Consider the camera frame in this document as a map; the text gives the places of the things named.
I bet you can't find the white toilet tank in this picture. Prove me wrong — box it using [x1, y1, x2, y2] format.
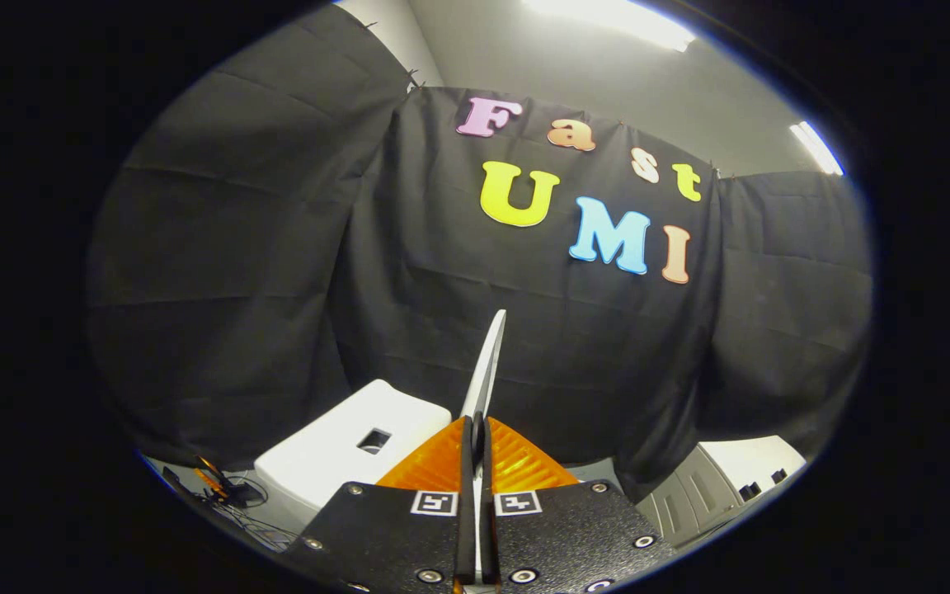
[253, 379, 453, 530]

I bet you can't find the large ceiling light panel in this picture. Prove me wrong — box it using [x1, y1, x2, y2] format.
[523, 0, 696, 53]

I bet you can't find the small orange object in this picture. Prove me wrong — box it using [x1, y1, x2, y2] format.
[193, 456, 230, 502]

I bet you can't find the black cable bundle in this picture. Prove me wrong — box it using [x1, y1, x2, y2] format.
[160, 458, 299, 552]

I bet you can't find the small ceiling light panel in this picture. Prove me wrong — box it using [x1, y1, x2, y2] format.
[789, 120, 845, 177]

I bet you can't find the black backdrop cloth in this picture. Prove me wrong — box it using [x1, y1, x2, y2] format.
[86, 3, 874, 497]

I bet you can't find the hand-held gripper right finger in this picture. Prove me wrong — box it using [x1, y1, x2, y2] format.
[482, 416, 679, 593]

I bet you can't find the grey cabinet with white top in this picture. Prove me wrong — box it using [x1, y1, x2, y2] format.
[634, 435, 808, 551]

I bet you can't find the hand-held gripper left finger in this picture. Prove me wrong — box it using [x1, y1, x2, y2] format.
[280, 416, 477, 593]

